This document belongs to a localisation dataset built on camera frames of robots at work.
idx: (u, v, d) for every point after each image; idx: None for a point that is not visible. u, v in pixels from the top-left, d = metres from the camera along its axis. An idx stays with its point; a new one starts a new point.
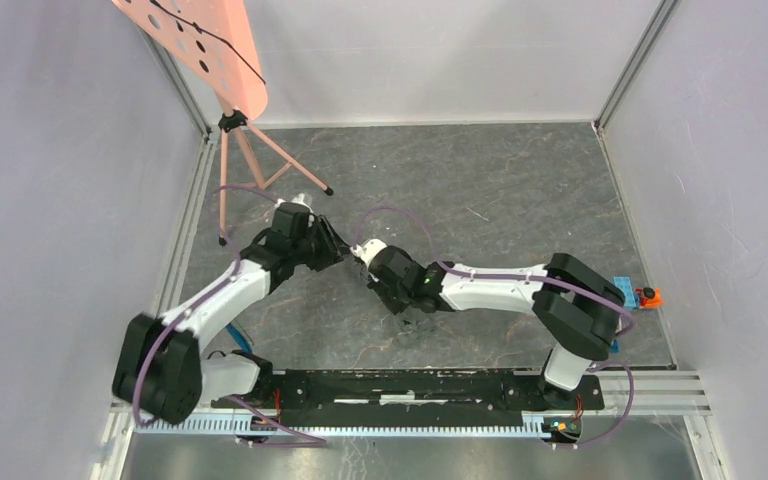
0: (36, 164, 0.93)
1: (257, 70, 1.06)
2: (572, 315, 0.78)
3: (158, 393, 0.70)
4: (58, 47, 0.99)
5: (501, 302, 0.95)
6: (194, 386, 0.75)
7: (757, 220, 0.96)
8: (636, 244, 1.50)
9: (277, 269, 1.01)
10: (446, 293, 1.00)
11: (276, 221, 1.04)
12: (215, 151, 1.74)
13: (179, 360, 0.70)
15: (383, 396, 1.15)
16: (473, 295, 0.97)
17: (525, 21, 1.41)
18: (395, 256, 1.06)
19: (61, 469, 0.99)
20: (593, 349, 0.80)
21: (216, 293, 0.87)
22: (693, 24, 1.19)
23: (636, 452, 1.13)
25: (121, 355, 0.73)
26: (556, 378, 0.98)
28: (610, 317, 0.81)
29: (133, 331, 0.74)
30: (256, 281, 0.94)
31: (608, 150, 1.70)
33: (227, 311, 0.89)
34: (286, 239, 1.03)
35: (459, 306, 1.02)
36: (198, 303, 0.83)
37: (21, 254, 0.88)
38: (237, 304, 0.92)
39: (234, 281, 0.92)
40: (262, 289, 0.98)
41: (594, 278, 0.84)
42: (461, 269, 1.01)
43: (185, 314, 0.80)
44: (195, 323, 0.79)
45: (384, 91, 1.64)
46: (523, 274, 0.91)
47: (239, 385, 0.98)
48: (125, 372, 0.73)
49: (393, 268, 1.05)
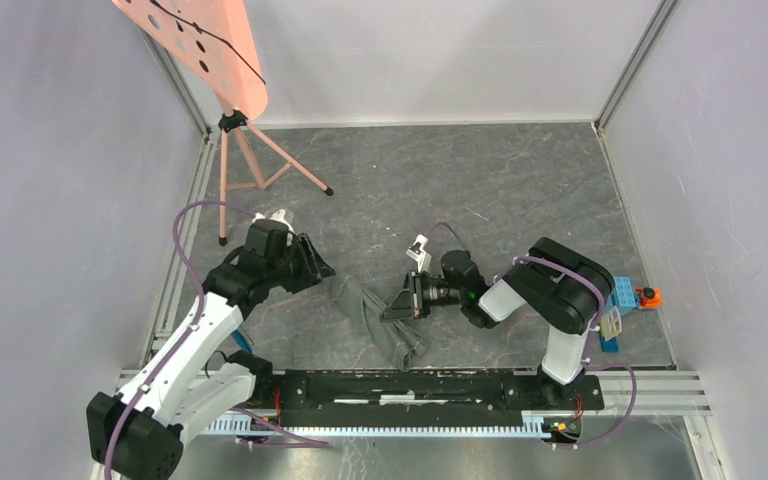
0: (36, 164, 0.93)
1: (257, 70, 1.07)
2: (527, 281, 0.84)
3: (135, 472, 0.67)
4: (57, 47, 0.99)
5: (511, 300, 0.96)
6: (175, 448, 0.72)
7: (757, 220, 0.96)
8: (636, 244, 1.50)
9: (250, 291, 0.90)
10: (485, 303, 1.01)
11: (251, 239, 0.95)
12: (215, 151, 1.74)
13: (147, 443, 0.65)
15: (383, 396, 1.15)
16: (501, 301, 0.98)
17: (525, 21, 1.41)
18: (469, 267, 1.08)
19: (61, 470, 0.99)
20: (558, 316, 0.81)
21: (177, 351, 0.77)
22: (694, 24, 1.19)
23: (635, 452, 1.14)
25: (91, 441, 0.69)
26: (550, 368, 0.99)
28: (577, 287, 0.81)
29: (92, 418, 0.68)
30: (220, 324, 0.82)
31: (608, 150, 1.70)
33: (195, 364, 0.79)
34: (260, 258, 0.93)
35: (499, 317, 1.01)
36: (157, 371, 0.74)
37: (21, 255, 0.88)
38: (205, 352, 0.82)
39: (196, 330, 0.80)
40: (232, 324, 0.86)
41: (571, 254, 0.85)
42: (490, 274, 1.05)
43: (143, 390, 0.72)
44: (154, 397, 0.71)
45: (384, 91, 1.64)
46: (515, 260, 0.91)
47: (231, 401, 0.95)
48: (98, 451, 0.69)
49: (465, 277, 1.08)
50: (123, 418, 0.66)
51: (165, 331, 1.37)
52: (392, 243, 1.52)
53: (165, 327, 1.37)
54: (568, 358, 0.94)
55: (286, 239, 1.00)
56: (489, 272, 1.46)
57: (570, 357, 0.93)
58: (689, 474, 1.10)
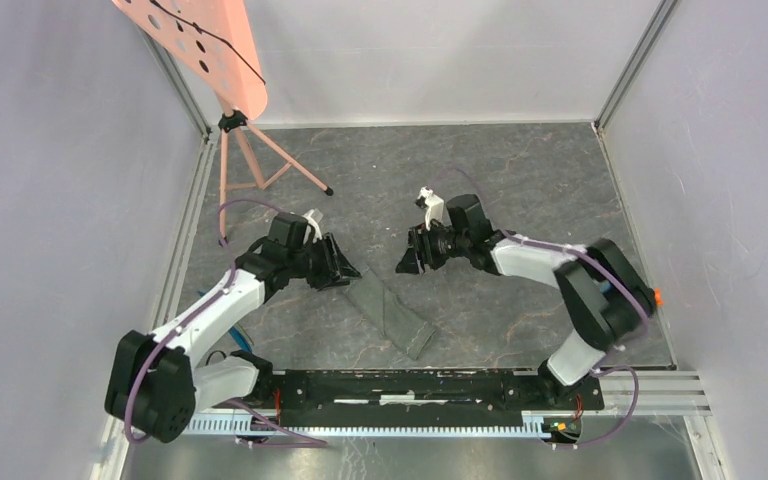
0: (36, 164, 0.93)
1: (257, 70, 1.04)
2: (588, 288, 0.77)
3: (150, 413, 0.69)
4: (57, 48, 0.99)
5: (527, 266, 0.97)
6: (188, 402, 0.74)
7: (757, 220, 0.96)
8: (636, 243, 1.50)
9: (274, 277, 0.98)
10: (497, 251, 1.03)
11: (275, 231, 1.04)
12: (215, 151, 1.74)
13: (173, 380, 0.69)
15: (383, 396, 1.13)
16: (517, 260, 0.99)
17: (525, 21, 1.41)
18: (474, 205, 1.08)
19: (61, 470, 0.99)
20: (591, 331, 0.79)
21: (207, 308, 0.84)
22: (694, 23, 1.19)
23: (635, 452, 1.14)
25: (112, 377, 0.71)
26: (554, 364, 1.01)
28: (627, 313, 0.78)
29: (123, 350, 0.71)
30: (249, 292, 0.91)
31: (608, 150, 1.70)
33: (220, 324, 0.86)
34: (281, 247, 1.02)
35: (503, 269, 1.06)
36: (189, 319, 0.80)
37: (21, 255, 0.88)
38: (230, 316, 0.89)
39: (227, 293, 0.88)
40: (257, 299, 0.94)
41: (630, 274, 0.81)
42: (519, 236, 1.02)
43: (176, 332, 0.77)
44: (186, 339, 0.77)
45: (384, 91, 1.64)
46: (561, 247, 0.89)
47: (236, 389, 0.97)
48: (116, 389, 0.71)
49: (467, 215, 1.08)
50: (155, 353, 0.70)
51: None
52: (392, 243, 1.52)
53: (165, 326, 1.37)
54: (577, 366, 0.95)
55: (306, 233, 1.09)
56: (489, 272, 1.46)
57: (578, 363, 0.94)
58: (689, 474, 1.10)
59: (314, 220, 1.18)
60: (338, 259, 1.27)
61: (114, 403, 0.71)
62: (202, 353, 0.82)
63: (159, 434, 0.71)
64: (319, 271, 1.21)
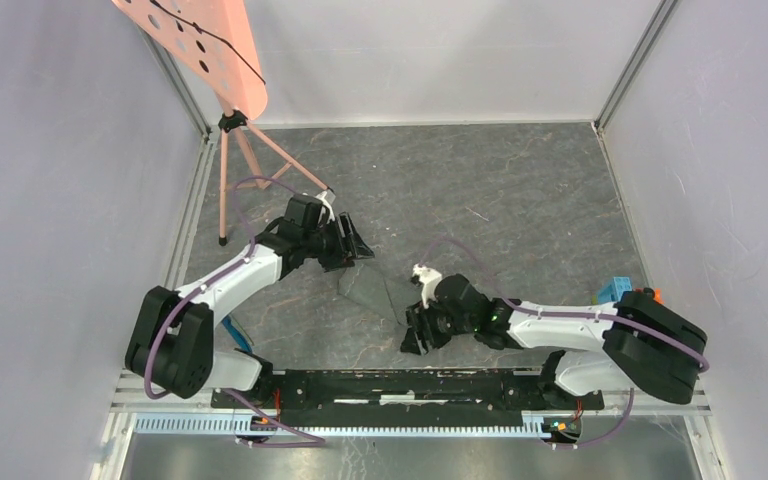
0: (37, 163, 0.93)
1: (257, 70, 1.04)
2: (647, 358, 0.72)
3: (169, 367, 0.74)
4: (57, 48, 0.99)
5: (555, 337, 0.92)
6: (207, 361, 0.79)
7: (757, 220, 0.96)
8: (636, 244, 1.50)
9: (289, 257, 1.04)
10: (515, 331, 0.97)
11: (291, 212, 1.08)
12: (215, 151, 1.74)
13: (194, 331, 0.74)
15: (383, 396, 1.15)
16: (540, 334, 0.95)
17: (525, 21, 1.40)
18: (464, 287, 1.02)
19: (61, 470, 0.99)
20: (662, 390, 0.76)
21: (230, 272, 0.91)
22: (694, 23, 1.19)
23: (635, 452, 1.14)
25: (139, 329, 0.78)
26: (565, 379, 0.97)
28: (688, 359, 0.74)
29: (150, 302, 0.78)
30: (269, 262, 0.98)
31: (607, 150, 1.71)
33: (239, 291, 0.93)
34: (298, 228, 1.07)
35: (527, 343, 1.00)
36: (213, 280, 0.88)
37: (20, 254, 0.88)
38: (250, 283, 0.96)
39: (248, 263, 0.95)
40: (273, 274, 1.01)
41: (671, 316, 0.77)
42: (530, 307, 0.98)
43: (200, 288, 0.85)
44: (210, 296, 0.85)
45: (385, 92, 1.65)
46: (593, 313, 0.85)
47: (240, 380, 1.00)
48: (139, 343, 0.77)
49: (460, 298, 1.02)
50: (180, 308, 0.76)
51: None
52: (392, 243, 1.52)
53: None
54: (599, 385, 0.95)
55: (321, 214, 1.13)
56: (489, 272, 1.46)
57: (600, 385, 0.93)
58: (689, 474, 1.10)
59: (328, 201, 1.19)
60: (352, 236, 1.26)
61: (136, 355, 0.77)
62: (223, 312, 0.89)
63: (177, 387, 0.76)
64: (333, 251, 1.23)
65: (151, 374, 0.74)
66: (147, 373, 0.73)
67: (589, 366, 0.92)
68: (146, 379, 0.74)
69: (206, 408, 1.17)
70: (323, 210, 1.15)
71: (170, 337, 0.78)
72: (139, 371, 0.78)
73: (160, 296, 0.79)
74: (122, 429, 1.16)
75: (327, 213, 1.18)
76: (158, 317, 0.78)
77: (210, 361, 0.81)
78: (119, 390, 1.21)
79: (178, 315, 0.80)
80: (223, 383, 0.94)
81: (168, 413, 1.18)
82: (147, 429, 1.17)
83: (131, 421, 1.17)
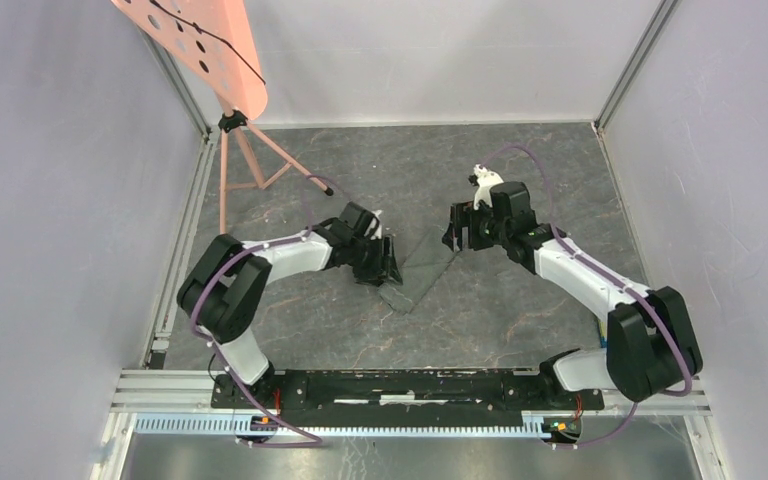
0: (36, 164, 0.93)
1: (257, 70, 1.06)
2: (640, 345, 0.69)
3: (216, 310, 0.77)
4: (56, 48, 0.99)
5: (570, 282, 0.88)
6: (251, 314, 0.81)
7: (757, 219, 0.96)
8: (636, 244, 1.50)
9: (335, 252, 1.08)
10: (541, 253, 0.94)
11: (346, 214, 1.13)
12: (215, 151, 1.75)
13: (248, 280, 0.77)
15: (383, 396, 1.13)
16: (561, 272, 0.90)
17: (525, 21, 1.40)
18: (520, 193, 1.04)
19: (60, 470, 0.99)
20: (625, 382, 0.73)
21: (289, 244, 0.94)
22: (694, 23, 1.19)
23: (635, 452, 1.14)
25: (200, 267, 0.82)
26: (560, 364, 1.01)
28: (671, 374, 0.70)
29: (217, 245, 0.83)
30: (320, 249, 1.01)
31: (607, 150, 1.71)
33: (290, 264, 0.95)
34: (349, 231, 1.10)
35: (542, 272, 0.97)
36: (276, 245, 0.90)
37: (20, 255, 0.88)
38: (300, 261, 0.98)
39: (304, 241, 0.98)
40: (319, 261, 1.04)
41: (684, 333, 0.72)
42: (571, 246, 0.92)
43: (263, 247, 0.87)
44: (270, 255, 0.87)
45: (385, 92, 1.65)
46: (622, 283, 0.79)
47: (246, 370, 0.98)
48: (196, 281, 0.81)
49: (510, 201, 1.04)
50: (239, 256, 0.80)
51: (165, 331, 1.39)
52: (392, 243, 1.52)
53: (165, 327, 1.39)
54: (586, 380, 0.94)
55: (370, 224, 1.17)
56: (489, 272, 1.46)
57: (587, 376, 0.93)
58: (689, 474, 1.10)
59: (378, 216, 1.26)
60: (389, 258, 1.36)
61: (189, 291, 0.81)
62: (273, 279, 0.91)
63: (217, 330, 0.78)
64: (369, 264, 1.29)
65: (198, 312, 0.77)
66: (194, 310, 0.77)
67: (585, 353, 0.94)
68: (193, 315, 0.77)
69: (206, 408, 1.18)
70: (373, 223, 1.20)
71: (223, 283, 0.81)
72: (188, 308, 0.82)
73: (227, 242, 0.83)
74: (122, 429, 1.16)
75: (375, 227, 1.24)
76: (218, 260, 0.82)
77: (253, 316, 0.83)
78: (119, 390, 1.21)
79: (237, 264, 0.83)
80: (235, 365, 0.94)
81: (168, 413, 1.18)
82: (147, 429, 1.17)
83: (131, 421, 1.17)
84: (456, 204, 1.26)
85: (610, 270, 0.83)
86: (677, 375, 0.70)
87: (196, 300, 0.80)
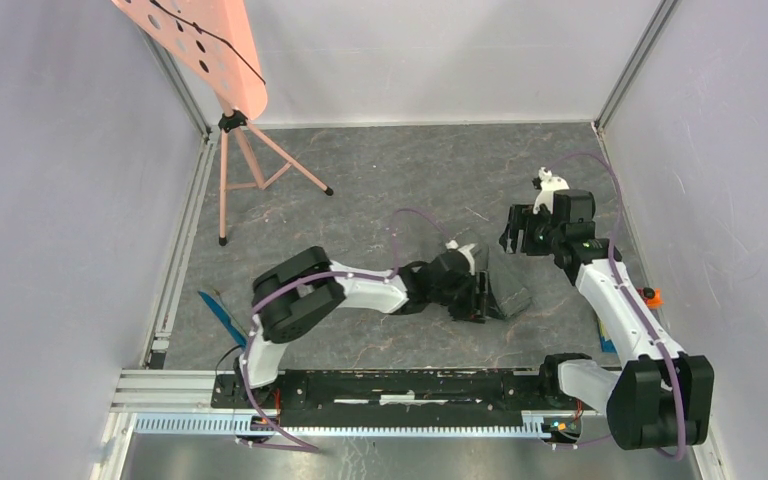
0: (36, 163, 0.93)
1: (257, 70, 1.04)
2: (648, 398, 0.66)
3: (277, 314, 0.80)
4: (57, 48, 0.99)
5: (605, 310, 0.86)
6: (303, 333, 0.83)
7: (757, 220, 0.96)
8: (636, 244, 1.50)
9: (409, 303, 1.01)
10: (586, 269, 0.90)
11: (434, 266, 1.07)
12: (215, 151, 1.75)
13: (320, 301, 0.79)
15: (383, 396, 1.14)
16: (601, 298, 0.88)
17: (525, 21, 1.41)
18: (583, 200, 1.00)
19: (60, 471, 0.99)
20: (618, 425, 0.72)
21: (373, 279, 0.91)
22: (694, 23, 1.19)
23: (635, 452, 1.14)
25: (285, 266, 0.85)
26: (565, 366, 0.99)
28: (667, 437, 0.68)
29: (311, 255, 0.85)
30: (398, 296, 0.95)
31: (607, 150, 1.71)
33: (363, 299, 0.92)
34: (431, 284, 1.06)
35: (579, 286, 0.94)
36: (360, 277, 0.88)
37: (20, 254, 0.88)
38: (375, 300, 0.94)
39: (386, 283, 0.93)
40: (391, 306, 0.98)
41: (700, 404, 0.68)
42: (620, 273, 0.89)
43: (347, 275, 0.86)
44: (349, 285, 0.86)
45: (385, 92, 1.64)
46: (657, 334, 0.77)
47: (258, 372, 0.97)
48: (276, 277, 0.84)
49: (571, 206, 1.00)
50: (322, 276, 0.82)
51: (165, 331, 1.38)
52: (392, 243, 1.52)
53: (165, 327, 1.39)
54: (585, 393, 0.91)
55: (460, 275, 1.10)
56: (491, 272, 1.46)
57: (590, 393, 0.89)
58: (688, 474, 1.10)
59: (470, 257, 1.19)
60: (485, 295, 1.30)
61: (265, 281, 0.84)
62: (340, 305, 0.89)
63: (270, 330, 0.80)
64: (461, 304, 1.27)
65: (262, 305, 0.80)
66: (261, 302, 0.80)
67: (594, 372, 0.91)
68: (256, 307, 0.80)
69: (206, 408, 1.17)
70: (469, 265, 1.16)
71: (295, 291, 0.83)
72: (256, 295, 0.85)
73: (318, 256, 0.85)
74: (122, 429, 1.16)
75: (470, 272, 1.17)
76: (303, 270, 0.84)
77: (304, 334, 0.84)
78: (119, 390, 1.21)
79: (318, 281, 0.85)
80: (251, 363, 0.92)
81: (168, 413, 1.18)
82: (148, 429, 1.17)
83: (131, 421, 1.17)
84: (515, 206, 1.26)
85: (650, 316, 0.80)
86: (673, 440, 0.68)
87: (266, 293, 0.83)
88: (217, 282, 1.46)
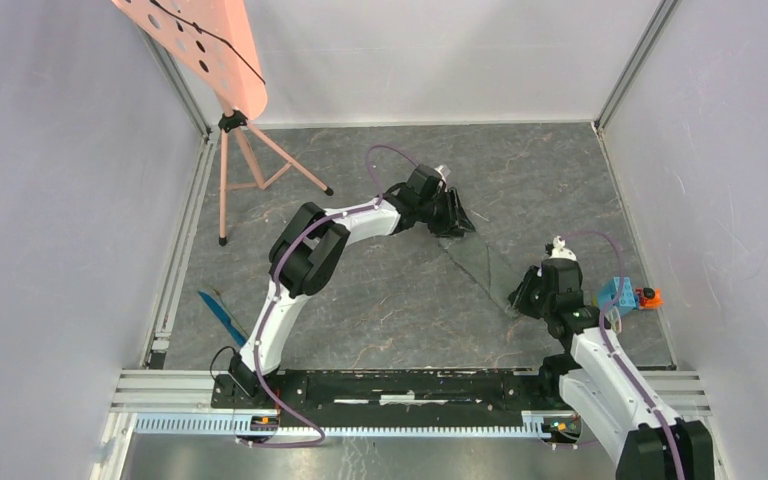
0: (36, 164, 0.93)
1: (257, 70, 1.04)
2: (652, 468, 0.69)
3: (300, 268, 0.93)
4: (57, 49, 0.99)
5: (599, 377, 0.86)
6: (327, 273, 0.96)
7: (757, 220, 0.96)
8: (636, 244, 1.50)
9: (402, 219, 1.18)
10: (579, 340, 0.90)
11: (412, 180, 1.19)
12: (215, 151, 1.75)
13: (330, 243, 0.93)
15: (383, 396, 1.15)
16: (594, 365, 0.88)
17: (524, 21, 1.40)
18: (569, 270, 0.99)
19: (60, 472, 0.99)
20: None
21: (364, 211, 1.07)
22: (694, 24, 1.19)
23: None
25: (287, 231, 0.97)
26: (568, 379, 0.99)
28: None
29: (303, 213, 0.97)
30: (391, 217, 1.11)
31: (607, 150, 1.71)
33: (365, 229, 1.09)
34: (416, 195, 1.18)
35: (574, 354, 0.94)
36: (353, 212, 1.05)
37: (19, 254, 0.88)
38: (373, 226, 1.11)
39: (377, 210, 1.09)
40: (388, 228, 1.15)
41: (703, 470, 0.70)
42: (611, 342, 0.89)
43: (341, 214, 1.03)
44: (348, 223, 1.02)
45: (385, 91, 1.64)
46: (653, 401, 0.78)
47: (271, 352, 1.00)
48: (285, 241, 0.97)
49: (557, 277, 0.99)
50: (321, 224, 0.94)
51: (165, 331, 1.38)
52: (392, 243, 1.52)
53: (165, 327, 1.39)
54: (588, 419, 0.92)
55: (437, 188, 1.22)
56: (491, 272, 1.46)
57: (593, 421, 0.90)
58: None
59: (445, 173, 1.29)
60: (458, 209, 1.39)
61: (278, 250, 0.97)
62: None
63: (301, 282, 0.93)
64: (440, 219, 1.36)
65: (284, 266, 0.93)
66: (282, 265, 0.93)
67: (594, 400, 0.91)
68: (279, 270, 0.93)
69: (206, 408, 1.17)
70: (441, 184, 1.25)
71: (305, 244, 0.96)
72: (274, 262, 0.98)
73: (311, 210, 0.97)
74: (122, 429, 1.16)
75: (445, 186, 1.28)
76: (304, 225, 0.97)
77: (328, 274, 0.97)
78: (119, 390, 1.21)
79: (320, 228, 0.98)
80: (265, 342, 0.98)
81: (168, 413, 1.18)
82: (148, 429, 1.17)
83: (131, 421, 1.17)
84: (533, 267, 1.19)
85: (644, 383, 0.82)
86: None
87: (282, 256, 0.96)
88: (217, 282, 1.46)
